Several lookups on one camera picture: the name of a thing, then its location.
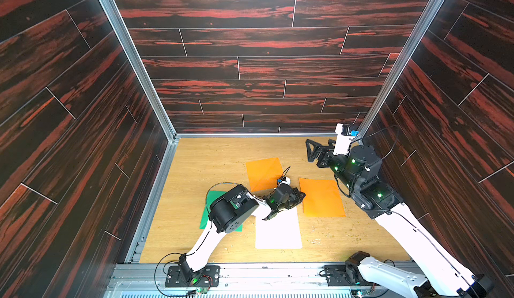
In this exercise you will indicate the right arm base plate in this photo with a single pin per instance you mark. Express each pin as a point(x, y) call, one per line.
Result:
point(343, 275)

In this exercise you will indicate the pale yellow paper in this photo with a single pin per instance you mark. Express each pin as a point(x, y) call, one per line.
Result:
point(281, 232)

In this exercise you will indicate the orange paper sheet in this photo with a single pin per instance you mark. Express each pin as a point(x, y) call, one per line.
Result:
point(263, 174)
point(322, 200)

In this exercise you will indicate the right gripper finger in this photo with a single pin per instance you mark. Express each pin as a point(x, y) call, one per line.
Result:
point(331, 143)
point(313, 150)

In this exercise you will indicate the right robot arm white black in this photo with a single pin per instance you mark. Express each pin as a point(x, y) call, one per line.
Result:
point(358, 166)

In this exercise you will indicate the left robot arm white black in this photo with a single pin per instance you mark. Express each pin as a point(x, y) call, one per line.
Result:
point(196, 259)

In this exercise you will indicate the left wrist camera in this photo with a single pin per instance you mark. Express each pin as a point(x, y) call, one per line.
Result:
point(283, 180)

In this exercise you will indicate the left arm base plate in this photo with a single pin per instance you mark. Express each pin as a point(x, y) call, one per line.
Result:
point(209, 276)

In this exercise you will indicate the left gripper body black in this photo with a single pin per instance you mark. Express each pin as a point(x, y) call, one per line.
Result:
point(291, 200)

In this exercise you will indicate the front aluminium frame rail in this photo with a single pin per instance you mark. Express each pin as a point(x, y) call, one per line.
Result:
point(239, 280)

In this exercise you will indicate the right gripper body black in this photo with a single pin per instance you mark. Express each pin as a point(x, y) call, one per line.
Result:
point(326, 153)

